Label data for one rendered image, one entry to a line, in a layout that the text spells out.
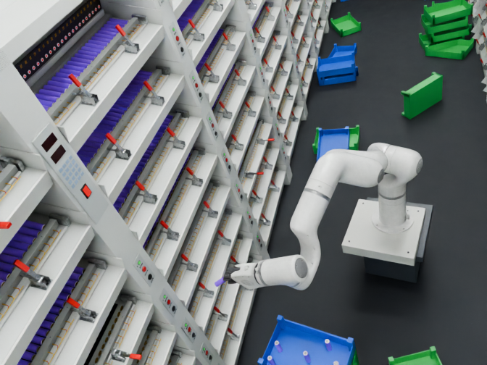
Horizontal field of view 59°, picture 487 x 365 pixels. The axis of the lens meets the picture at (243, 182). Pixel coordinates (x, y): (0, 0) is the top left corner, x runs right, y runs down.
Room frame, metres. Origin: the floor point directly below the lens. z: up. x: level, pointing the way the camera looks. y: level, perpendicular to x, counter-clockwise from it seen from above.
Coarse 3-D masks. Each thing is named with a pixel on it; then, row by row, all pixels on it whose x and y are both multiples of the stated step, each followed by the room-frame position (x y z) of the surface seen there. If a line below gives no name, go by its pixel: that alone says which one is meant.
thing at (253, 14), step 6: (246, 0) 2.38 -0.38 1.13; (252, 0) 2.39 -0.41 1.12; (258, 0) 2.39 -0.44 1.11; (264, 0) 2.44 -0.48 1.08; (246, 6) 2.34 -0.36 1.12; (252, 6) 2.29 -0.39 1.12; (258, 6) 2.32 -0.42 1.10; (252, 12) 2.26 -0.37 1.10; (258, 12) 2.31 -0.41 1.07; (252, 18) 2.20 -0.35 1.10; (252, 24) 2.20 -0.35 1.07
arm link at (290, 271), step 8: (288, 256) 0.82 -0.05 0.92; (296, 256) 0.80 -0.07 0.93; (264, 264) 0.85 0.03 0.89; (272, 264) 0.82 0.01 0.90; (280, 264) 0.80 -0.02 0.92; (288, 264) 0.78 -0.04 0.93; (296, 264) 0.78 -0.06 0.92; (304, 264) 0.79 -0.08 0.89; (264, 272) 0.82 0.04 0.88; (272, 272) 0.80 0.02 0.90; (280, 272) 0.78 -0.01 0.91; (288, 272) 0.76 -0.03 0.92; (296, 272) 0.76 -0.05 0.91; (304, 272) 0.77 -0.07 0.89; (264, 280) 0.81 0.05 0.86; (272, 280) 0.79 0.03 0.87; (280, 280) 0.77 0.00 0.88; (288, 280) 0.76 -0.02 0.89; (296, 280) 0.74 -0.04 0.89; (304, 280) 0.75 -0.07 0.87
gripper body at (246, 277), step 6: (240, 264) 0.91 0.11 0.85; (246, 264) 0.89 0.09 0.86; (252, 264) 0.88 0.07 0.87; (240, 270) 0.89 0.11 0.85; (246, 270) 0.87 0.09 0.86; (252, 270) 0.86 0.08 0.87; (234, 276) 0.88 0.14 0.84; (240, 276) 0.87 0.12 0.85; (246, 276) 0.86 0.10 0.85; (252, 276) 0.85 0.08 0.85; (240, 282) 0.88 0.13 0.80; (246, 282) 0.87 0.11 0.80; (252, 282) 0.85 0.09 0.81; (258, 282) 0.83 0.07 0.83; (252, 288) 0.87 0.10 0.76
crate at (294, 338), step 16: (288, 320) 0.89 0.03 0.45; (272, 336) 0.85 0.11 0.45; (288, 336) 0.85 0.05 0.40; (304, 336) 0.83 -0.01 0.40; (320, 336) 0.80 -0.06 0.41; (336, 336) 0.76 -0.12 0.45; (272, 352) 0.81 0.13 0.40; (288, 352) 0.79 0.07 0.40; (320, 352) 0.75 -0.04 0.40; (336, 352) 0.72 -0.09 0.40; (352, 352) 0.69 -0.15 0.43
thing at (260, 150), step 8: (264, 120) 2.09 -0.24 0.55; (256, 128) 2.05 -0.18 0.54; (264, 128) 2.04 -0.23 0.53; (264, 136) 1.97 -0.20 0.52; (264, 144) 1.91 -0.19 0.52; (256, 152) 1.86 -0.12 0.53; (264, 152) 1.89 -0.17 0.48; (256, 160) 1.80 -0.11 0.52; (248, 168) 1.75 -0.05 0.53; (256, 168) 1.74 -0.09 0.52; (256, 176) 1.72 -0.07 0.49; (248, 184) 1.64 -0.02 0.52; (248, 192) 1.59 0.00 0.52; (248, 200) 1.57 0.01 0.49
